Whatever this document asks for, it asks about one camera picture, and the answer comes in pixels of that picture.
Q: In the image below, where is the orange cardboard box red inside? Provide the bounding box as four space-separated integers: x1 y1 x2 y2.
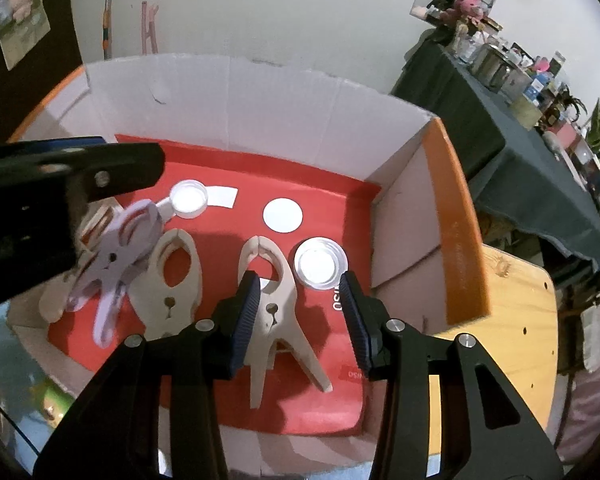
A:
7 52 493 476

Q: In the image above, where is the purple plastic clamp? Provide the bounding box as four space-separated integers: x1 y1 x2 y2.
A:
67 200 163 348

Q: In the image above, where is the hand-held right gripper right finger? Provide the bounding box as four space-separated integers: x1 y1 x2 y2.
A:
339 270 566 480

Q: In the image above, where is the pink wooden rack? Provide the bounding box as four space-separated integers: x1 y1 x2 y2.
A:
140 2 161 56

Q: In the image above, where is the metal pot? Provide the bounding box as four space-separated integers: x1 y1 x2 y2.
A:
472 42 511 92

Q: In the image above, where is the table with dark green cloth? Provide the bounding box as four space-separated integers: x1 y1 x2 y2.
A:
390 35 600 266

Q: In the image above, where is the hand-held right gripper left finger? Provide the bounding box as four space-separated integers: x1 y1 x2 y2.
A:
32 270 263 480

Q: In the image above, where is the large white bottle cap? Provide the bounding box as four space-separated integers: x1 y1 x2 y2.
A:
294 237 349 291

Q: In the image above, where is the green yellow round toy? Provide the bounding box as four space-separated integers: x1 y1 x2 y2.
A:
30 377 78 428

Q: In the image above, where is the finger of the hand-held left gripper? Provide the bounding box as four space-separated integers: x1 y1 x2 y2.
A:
0 135 167 206

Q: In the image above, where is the pink rabbit plush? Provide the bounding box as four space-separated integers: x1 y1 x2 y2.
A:
455 0 486 23

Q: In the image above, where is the beige jar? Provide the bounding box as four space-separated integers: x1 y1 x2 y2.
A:
510 95 543 128

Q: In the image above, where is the paper door poster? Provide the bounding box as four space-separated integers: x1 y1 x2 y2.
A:
0 7 50 71

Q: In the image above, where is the dark wooden door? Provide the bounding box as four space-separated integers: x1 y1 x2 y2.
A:
0 0 85 146

